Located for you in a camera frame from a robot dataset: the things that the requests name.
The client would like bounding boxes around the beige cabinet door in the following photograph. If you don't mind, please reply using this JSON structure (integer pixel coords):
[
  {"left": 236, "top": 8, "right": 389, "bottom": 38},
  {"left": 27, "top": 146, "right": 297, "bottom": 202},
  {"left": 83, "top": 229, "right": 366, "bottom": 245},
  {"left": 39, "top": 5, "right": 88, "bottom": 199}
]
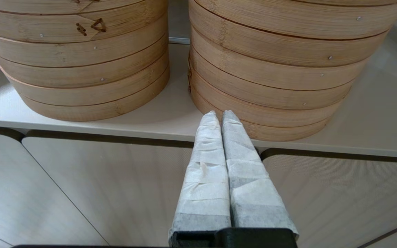
[
  {"left": 0, "top": 133, "right": 111, "bottom": 248},
  {"left": 22, "top": 135, "right": 195, "bottom": 248},
  {"left": 261, "top": 152, "right": 397, "bottom": 248}
]

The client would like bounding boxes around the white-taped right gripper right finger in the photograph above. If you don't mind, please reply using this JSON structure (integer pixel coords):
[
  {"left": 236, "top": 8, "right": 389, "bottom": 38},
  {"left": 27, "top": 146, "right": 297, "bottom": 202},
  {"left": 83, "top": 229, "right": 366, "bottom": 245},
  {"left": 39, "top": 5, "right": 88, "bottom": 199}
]
[{"left": 222, "top": 110, "right": 299, "bottom": 239}]

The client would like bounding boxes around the bamboo steamer basket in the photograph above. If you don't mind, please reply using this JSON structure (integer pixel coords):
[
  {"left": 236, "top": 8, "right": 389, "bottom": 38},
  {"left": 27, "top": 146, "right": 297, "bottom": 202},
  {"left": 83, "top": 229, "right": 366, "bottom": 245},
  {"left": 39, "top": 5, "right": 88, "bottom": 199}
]
[
  {"left": 188, "top": 67, "right": 354, "bottom": 111},
  {"left": 189, "top": 86, "right": 342, "bottom": 128},
  {"left": 189, "top": 0, "right": 397, "bottom": 40},
  {"left": 0, "top": 34, "right": 170, "bottom": 89},
  {"left": 0, "top": 0, "right": 170, "bottom": 44},
  {"left": 9, "top": 52, "right": 170, "bottom": 106},
  {"left": 0, "top": 15, "right": 170, "bottom": 68},
  {"left": 192, "top": 98, "right": 332, "bottom": 142},
  {"left": 188, "top": 48, "right": 369, "bottom": 92},
  {"left": 21, "top": 67, "right": 170, "bottom": 122},
  {"left": 190, "top": 26, "right": 389, "bottom": 68}
]

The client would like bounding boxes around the dark woven bamboo steamer lid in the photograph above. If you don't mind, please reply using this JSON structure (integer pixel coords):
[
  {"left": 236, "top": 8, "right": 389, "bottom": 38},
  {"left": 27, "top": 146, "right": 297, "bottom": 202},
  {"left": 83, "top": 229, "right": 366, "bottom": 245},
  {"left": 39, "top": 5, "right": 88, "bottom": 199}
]
[{"left": 0, "top": 0, "right": 145, "bottom": 15}]

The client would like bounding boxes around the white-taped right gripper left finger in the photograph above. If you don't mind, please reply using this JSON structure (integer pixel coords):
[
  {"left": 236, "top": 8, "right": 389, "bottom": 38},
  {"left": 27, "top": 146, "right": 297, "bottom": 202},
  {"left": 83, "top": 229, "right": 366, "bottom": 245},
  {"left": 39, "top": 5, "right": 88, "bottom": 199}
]
[{"left": 169, "top": 110, "right": 232, "bottom": 241}]

